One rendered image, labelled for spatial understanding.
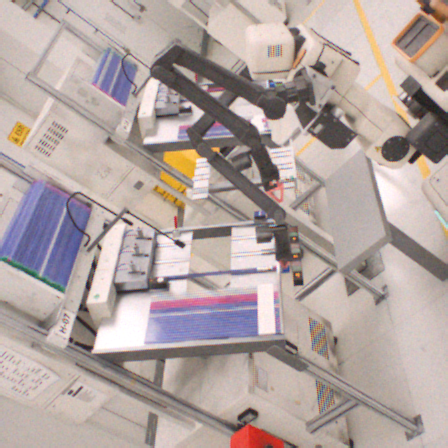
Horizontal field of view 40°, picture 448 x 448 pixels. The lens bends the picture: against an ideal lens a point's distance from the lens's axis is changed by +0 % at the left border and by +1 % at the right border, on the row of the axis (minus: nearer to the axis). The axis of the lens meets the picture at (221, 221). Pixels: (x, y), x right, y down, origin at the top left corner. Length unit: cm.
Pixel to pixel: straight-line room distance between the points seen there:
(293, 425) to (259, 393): 23
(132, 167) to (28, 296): 139
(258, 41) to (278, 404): 139
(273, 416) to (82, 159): 180
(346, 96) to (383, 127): 17
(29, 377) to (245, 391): 83
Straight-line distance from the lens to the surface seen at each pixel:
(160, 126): 363
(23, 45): 551
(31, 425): 393
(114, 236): 275
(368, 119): 230
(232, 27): 694
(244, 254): 262
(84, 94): 350
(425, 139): 228
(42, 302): 239
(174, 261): 266
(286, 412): 260
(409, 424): 266
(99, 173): 362
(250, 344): 227
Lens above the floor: 192
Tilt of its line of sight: 22 degrees down
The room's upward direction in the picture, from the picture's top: 57 degrees counter-clockwise
